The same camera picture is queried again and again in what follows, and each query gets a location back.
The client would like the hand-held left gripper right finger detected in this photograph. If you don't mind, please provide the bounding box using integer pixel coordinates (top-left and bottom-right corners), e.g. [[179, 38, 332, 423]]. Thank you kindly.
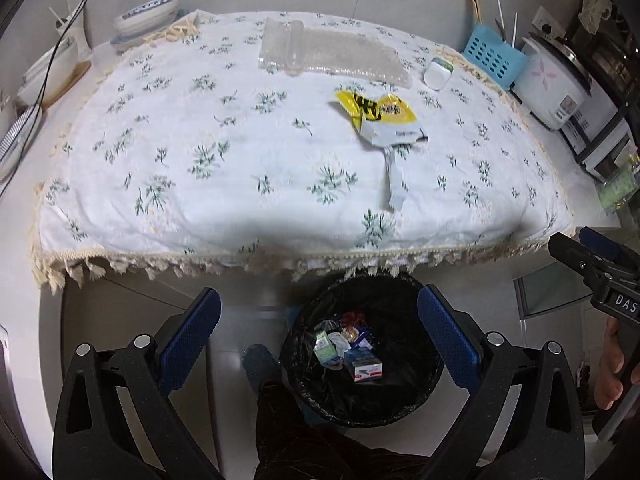
[[416, 284, 586, 480]]

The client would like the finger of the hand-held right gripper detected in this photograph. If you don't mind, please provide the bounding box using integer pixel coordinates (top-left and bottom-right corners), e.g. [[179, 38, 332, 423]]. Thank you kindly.
[[579, 226, 640, 281], [547, 232, 608, 303]]

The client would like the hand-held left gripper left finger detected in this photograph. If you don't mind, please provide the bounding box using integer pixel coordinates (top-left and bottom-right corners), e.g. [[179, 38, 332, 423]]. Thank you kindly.
[[52, 287, 223, 480]]

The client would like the black trash bin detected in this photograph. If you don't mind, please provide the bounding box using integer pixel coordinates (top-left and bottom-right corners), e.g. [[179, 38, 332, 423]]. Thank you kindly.
[[277, 272, 446, 428]]

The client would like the blue white milk carton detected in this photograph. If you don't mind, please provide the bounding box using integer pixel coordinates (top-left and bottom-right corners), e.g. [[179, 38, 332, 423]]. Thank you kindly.
[[345, 350, 383, 383]]

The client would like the white green bottle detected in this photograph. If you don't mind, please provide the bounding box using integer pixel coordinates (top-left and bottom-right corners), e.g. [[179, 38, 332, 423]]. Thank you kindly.
[[422, 55, 455, 91]]

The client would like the yellow snack bag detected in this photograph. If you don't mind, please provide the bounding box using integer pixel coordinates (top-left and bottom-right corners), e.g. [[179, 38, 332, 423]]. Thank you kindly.
[[327, 87, 431, 211]]

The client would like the clear bubble wrap sheet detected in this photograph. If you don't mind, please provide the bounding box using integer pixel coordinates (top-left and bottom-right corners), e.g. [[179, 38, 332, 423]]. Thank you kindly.
[[257, 17, 413, 88]]

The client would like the person's right hand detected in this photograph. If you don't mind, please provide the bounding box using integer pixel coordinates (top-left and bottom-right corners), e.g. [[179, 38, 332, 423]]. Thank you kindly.
[[595, 319, 626, 411]]

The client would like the green plastic bag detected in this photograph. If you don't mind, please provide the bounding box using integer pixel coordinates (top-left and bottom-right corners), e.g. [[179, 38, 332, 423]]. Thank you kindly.
[[597, 165, 640, 216]]

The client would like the person's blue slipper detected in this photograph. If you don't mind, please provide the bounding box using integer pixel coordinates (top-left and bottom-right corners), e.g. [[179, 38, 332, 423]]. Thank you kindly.
[[243, 344, 283, 396]]

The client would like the white countertop oven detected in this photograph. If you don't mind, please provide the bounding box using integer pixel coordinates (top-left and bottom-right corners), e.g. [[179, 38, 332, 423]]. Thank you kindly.
[[560, 87, 640, 181]]

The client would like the small green box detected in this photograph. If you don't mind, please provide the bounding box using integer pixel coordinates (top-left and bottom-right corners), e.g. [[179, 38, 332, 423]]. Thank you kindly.
[[314, 331, 341, 366]]

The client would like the person's patterned trouser leg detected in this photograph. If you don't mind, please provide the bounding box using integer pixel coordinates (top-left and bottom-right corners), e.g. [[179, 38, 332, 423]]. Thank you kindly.
[[255, 382, 436, 480]]

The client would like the white rice cooker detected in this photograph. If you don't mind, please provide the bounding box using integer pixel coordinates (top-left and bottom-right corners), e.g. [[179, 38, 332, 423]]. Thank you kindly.
[[510, 32, 613, 132]]

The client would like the dark glass cabinet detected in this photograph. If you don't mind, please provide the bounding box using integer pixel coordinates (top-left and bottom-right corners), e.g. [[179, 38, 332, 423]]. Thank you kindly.
[[570, 0, 640, 91]]

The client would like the white floral tablecloth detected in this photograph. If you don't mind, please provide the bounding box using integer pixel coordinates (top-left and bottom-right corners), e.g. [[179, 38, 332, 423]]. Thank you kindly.
[[27, 7, 576, 296]]

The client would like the blue plastic utensil basket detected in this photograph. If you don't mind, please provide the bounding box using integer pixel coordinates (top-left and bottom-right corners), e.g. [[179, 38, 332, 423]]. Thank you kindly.
[[462, 22, 530, 86]]

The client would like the white container with sticks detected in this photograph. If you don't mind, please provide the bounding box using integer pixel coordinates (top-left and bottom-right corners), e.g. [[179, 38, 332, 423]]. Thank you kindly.
[[47, 0, 93, 61]]

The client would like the blue white porcelain bowl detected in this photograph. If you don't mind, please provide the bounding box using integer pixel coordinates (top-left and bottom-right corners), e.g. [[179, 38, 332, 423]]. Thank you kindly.
[[111, 0, 181, 43]]

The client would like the white wall socket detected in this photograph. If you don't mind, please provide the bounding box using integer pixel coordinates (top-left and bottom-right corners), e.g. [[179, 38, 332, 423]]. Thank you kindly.
[[530, 6, 558, 36]]

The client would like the black cable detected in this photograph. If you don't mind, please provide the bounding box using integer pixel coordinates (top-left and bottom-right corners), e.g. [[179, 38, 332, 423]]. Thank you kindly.
[[37, 0, 111, 111]]

